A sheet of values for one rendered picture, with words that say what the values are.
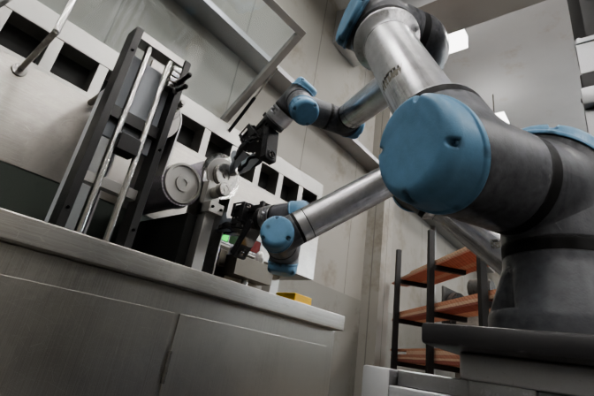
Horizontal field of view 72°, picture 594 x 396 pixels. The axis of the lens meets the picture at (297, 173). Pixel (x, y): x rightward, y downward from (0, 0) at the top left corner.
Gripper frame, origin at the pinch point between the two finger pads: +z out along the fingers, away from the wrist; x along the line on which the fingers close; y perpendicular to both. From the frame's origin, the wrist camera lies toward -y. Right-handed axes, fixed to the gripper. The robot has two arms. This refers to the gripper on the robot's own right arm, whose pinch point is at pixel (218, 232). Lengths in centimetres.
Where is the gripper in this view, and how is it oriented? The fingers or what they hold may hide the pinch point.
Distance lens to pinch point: 129.6
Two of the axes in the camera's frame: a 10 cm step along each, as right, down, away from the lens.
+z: -7.5, 1.7, 6.4
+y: 1.5, -9.0, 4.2
